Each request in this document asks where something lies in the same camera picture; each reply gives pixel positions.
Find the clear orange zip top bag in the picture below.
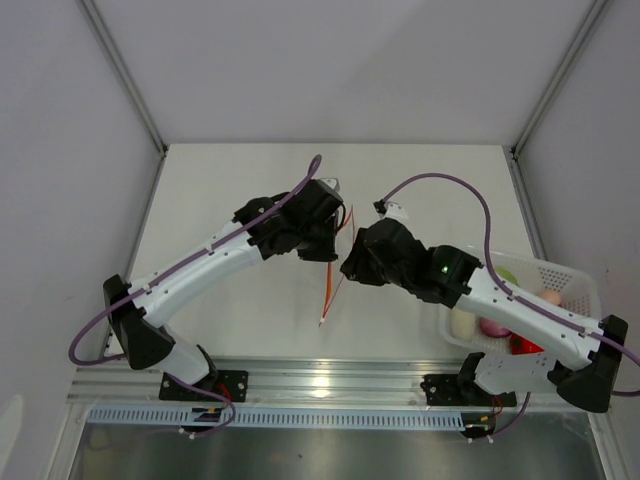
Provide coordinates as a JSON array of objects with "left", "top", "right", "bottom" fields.
[{"left": 318, "top": 206, "right": 356, "bottom": 328}]

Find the white daikon radish toy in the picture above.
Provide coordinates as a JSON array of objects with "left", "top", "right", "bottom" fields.
[{"left": 450, "top": 309, "right": 476, "bottom": 341}]

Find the green cabbage toy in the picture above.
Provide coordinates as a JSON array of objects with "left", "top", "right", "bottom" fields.
[{"left": 495, "top": 266, "right": 519, "bottom": 286}]

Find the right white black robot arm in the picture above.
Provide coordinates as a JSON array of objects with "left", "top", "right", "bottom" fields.
[{"left": 340, "top": 218, "right": 628, "bottom": 413}]

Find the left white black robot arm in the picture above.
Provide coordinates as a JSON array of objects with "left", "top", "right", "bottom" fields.
[{"left": 103, "top": 178, "right": 345, "bottom": 400}]

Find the purple onion toy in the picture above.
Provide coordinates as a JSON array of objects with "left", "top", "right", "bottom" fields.
[{"left": 478, "top": 318, "right": 512, "bottom": 339}]

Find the red bell pepper toy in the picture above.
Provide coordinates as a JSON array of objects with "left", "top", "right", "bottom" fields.
[{"left": 509, "top": 334, "right": 544, "bottom": 355}]

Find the white perforated plastic basket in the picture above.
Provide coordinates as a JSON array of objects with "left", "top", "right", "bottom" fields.
[{"left": 438, "top": 244, "right": 601, "bottom": 399}]

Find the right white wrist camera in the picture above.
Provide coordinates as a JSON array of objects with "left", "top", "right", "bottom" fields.
[{"left": 373, "top": 200, "right": 409, "bottom": 223}]

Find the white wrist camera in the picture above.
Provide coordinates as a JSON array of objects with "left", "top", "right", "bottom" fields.
[
  {"left": 373, "top": 200, "right": 409, "bottom": 223},
  {"left": 320, "top": 178, "right": 340, "bottom": 193}
]

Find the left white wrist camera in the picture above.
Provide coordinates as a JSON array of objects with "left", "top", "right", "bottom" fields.
[{"left": 320, "top": 178, "right": 340, "bottom": 193}]

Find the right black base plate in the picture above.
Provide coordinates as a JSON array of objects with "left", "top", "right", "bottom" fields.
[{"left": 420, "top": 374, "right": 517, "bottom": 407}]

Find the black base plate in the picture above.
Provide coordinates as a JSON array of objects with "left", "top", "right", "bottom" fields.
[
  {"left": 158, "top": 370, "right": 249, "bottom": 403},
  {"left": 420, "top": 374, "right": 517, "bottom": 407}
]

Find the aluminium mounting rail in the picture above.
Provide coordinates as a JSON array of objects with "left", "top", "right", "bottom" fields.
[{"left": 67, "top": 355, "right": 614, "bottom": 412}]

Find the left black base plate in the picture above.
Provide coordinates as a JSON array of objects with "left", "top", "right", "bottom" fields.
[{"left": 158, "top": 370, "right": 249, "bottom": 403}]

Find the white slotted cable duct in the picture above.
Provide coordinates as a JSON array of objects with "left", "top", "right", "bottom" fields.
[{"left": 87, "top": 405, "right": 465, "bottom": 432}]

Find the right aluminium frame post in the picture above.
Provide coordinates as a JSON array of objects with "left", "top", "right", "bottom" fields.
[{"left": 510, "top": 0, "right": 613, "bottom": 161}]

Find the aluminium frame post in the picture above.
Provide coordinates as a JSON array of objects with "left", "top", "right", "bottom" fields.
[
  {"left": 510, "top": 0, "right": 613, "bottom": 161},
  {"left": 75, "top": 0, "right": 168, "bottom": 158}
]

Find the left aluminium frame post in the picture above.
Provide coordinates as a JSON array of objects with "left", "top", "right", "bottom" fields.
[{"left": 75, "top": 0, "right": 168, "bottom": 158}]

